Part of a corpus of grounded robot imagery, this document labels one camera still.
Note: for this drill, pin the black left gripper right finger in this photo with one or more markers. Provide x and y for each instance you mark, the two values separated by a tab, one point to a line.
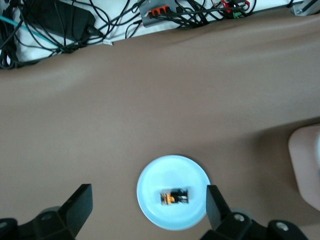
220	220

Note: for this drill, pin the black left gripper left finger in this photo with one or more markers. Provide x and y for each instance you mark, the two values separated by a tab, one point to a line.
75	212

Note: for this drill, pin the orange push-button switch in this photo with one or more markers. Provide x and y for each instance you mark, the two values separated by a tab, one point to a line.
173	197

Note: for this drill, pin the white lidded storage box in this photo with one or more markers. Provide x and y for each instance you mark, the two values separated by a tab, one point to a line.
305	162

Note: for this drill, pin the light blue round plate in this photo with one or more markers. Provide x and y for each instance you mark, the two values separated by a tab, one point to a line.
172	170

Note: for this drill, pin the brown table mat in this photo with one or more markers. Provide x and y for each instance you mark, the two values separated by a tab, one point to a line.
150	100

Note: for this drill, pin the black power adapter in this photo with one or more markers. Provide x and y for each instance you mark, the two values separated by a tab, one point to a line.
62	20

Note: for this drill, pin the green terminal block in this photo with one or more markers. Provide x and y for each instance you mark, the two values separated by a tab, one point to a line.
238	15

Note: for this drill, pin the grey hub with orange ports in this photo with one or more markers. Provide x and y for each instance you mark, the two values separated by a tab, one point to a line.
160	17

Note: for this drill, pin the red clip connector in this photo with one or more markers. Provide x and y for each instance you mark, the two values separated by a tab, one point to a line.
235	5

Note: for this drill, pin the grey metal mount bracket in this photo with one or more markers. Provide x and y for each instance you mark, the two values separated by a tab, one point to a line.
303	7

